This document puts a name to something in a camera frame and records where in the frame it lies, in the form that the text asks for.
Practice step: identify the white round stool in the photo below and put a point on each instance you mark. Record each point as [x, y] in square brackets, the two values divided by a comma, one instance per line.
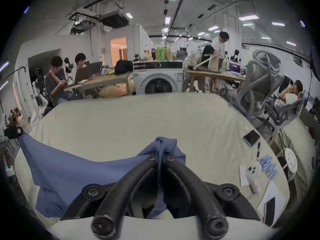
[290, 159]

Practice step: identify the wooden table with laptop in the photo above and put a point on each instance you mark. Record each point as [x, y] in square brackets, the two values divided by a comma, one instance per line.
[110, 79]

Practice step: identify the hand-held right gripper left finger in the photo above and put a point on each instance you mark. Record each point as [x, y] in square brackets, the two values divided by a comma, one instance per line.
[126, 191]

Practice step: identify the black phone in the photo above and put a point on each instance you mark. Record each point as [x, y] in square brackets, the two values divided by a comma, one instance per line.
[269, 210]

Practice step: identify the white washing machine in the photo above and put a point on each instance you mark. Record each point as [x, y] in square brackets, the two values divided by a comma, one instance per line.
[160, 76]

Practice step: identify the white phone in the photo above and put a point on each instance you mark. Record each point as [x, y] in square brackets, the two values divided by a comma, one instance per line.
[253, 179]

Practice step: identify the white paper sheet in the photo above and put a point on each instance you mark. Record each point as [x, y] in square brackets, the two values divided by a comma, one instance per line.
[243, 177]

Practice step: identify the phone with dark screen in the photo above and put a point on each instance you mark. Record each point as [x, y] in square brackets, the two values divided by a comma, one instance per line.
[251, 138]

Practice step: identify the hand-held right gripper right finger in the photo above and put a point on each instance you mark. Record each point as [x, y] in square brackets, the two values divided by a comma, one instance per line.
[193, 191]

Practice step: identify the grey office chair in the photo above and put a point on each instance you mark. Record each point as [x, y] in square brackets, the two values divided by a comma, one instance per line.
[282, 111]
[260, 84]

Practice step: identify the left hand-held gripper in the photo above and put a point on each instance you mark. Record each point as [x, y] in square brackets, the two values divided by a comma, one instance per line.
[2, 129]

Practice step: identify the blue shirt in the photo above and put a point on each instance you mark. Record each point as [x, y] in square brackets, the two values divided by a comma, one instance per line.
[75, 169]

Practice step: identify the black pen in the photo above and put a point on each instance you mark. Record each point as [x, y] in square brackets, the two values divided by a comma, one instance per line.
[259, 150]

